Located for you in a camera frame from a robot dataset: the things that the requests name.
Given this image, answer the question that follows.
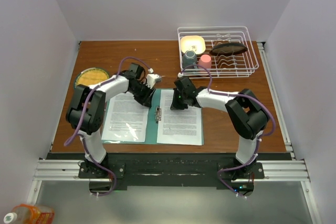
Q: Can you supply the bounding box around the dark brown oval plate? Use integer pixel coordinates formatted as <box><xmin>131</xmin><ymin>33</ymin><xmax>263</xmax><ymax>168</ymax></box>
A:
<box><xmin>209</xmin><ymin>42</ymin><xmax>248</xmax><ymax>56</ymax></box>

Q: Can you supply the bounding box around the pink cup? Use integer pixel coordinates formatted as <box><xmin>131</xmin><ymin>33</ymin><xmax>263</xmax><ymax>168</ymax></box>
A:
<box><xmin>197</xmin><ymin>54</ymin><xmax>212</xmax><ymax>77</ymax></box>

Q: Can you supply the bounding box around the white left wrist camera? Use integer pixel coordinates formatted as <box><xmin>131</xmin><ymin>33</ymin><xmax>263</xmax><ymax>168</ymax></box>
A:
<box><xmin>146</xmin><ymin>73</ymin><xmax>162</xmax><ymax>89</ymax></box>

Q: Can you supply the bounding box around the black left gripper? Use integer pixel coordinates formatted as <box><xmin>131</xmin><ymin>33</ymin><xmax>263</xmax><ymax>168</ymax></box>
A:
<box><xmin>129</xmin><ymin>82</ymin><xmax>155</xmax><ymax>109</ymax></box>

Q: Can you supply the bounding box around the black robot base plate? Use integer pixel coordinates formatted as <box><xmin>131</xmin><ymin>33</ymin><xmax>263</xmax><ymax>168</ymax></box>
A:
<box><xmin>79</xmin><ymin>153</ymin><xmax>265</xmax><ymax>196</ymax></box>

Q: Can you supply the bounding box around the green file folder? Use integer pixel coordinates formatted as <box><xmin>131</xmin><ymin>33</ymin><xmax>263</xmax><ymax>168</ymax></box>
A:
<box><xmin>102</xmin><ymin>88</ymin><xmax>204</xmax><ymax>146</ymax></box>

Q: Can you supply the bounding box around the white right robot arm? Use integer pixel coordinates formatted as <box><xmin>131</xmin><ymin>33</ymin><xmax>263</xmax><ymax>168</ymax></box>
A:
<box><xmin>171</xmin><ymin>73</ymin><xmax>276</xmax><ymax>178</ymax></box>

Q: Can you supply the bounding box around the round woven yellow coaster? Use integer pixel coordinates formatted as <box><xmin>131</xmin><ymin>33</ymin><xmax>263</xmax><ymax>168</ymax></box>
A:
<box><xmin>73</xmin><ymin>67</ymin><xmax>110</xmax><ymax>88</ymax></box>

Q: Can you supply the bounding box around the printed white paper sheet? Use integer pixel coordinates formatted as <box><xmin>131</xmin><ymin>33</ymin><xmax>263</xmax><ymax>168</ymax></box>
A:
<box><xmin>102</xmin><ymin>92</ymin><xmax>149</xmax><ymax>143</ymax></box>

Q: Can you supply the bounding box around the metal folder clip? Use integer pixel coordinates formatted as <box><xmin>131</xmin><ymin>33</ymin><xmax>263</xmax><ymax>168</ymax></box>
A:
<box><xmin>155</xmin><ymin>106</ymin><xmax>162</xmax><ymax>123</ymax></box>

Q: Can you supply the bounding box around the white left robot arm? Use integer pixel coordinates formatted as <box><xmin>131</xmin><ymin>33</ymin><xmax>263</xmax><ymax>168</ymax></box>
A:
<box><xmin>64</xmin><ymin>63</ymin><xmax>162</xmax><ymax>178</ymax></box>

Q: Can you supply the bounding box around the cream square bowl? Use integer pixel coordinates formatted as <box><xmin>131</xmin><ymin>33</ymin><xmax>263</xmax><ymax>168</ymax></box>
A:
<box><xmin>180</xmin><ymin>35</ymin><xmax>206</xmax><ymax>55</ymax></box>

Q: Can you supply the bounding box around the grey-blue mug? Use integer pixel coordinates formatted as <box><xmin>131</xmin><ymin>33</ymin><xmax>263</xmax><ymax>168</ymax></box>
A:
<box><xmin>182</xmin><ymin>50</ymin><xmax>197</xmax><ymax>69</ymax></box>

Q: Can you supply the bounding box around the white wire dish rack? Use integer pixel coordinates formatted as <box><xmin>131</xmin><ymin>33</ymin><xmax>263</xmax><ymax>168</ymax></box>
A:
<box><xmin>177</xmin><ymin>26</ymin><xmax>259</xmax><ymax>78</ymax></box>

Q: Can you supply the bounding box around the printed paper stack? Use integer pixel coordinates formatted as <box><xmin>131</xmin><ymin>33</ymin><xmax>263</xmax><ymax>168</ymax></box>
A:
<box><xmin>156</xmin><ymin>89</ymin><xmax>204</xmax><ymax>146</ymax></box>

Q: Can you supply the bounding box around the orange drink bottle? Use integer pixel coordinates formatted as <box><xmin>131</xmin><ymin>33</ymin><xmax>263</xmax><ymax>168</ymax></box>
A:
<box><xmin>3</xmin><ymin>204</ymin><xmax>55</xmax><ymax>224</ymax></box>

